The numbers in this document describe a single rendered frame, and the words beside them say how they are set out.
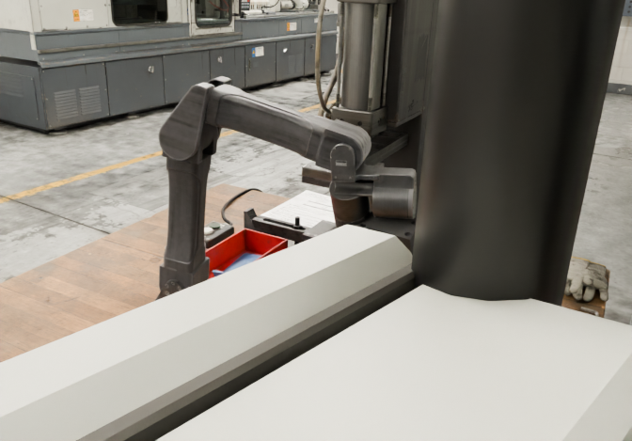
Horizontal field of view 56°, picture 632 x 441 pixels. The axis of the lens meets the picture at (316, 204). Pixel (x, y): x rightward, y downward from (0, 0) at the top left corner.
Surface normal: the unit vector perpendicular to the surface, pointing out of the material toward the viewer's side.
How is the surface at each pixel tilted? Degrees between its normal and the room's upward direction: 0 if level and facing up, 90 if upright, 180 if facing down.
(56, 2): 90
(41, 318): 0
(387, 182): 91
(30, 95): 90
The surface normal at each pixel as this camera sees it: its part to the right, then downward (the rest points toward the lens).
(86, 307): 0.04, -0.93
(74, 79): 0.85, 0.22
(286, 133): -0.32, 0.26
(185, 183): -0.22, 0.47
